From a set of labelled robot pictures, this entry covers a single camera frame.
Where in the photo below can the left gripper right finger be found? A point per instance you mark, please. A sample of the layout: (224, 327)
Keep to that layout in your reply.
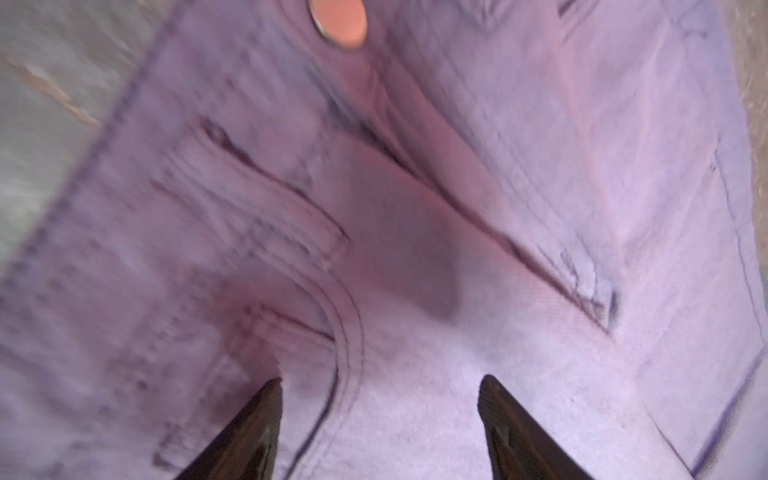
(518, 447)

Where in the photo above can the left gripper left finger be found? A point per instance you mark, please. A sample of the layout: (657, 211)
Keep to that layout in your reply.
(246, 448)

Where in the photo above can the purple trousers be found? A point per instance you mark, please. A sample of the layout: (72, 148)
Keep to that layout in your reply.
(554, 193)

